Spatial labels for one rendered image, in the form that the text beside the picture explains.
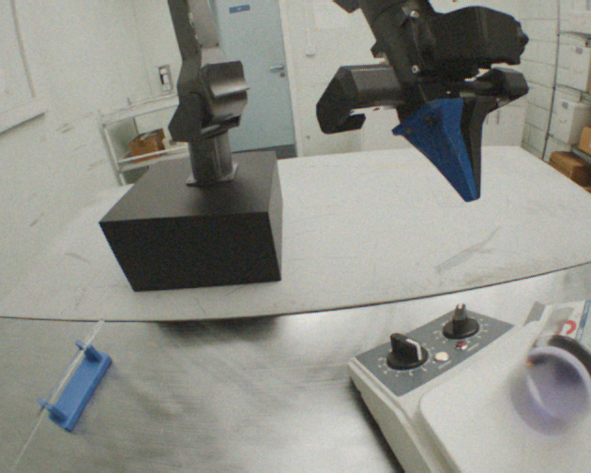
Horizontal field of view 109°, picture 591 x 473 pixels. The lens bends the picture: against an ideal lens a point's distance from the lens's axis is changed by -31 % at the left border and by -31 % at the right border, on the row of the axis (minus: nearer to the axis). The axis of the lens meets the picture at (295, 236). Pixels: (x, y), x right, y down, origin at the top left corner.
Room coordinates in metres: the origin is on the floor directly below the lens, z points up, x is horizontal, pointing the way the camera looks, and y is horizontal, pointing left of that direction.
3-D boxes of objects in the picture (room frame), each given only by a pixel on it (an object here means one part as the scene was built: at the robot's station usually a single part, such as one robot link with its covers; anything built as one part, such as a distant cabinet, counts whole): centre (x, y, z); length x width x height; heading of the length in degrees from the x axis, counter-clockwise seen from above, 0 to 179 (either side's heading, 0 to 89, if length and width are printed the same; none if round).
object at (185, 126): (0.40, 0.09, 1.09); 0.09 x 0.07 x 0.06; 147
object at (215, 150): (0.40, 0.10, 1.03); 0.07 x 0.07 x 0.06; 88
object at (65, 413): (0.13, 0.25, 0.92); 0.10 x 0.03 x 0.04; 165
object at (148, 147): (2.20, 0.90, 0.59); 0.65 x 0.48 x 0.93; 87
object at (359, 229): (0.46, -0.05, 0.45); 1.20 x 0.48 x 0.90; 87
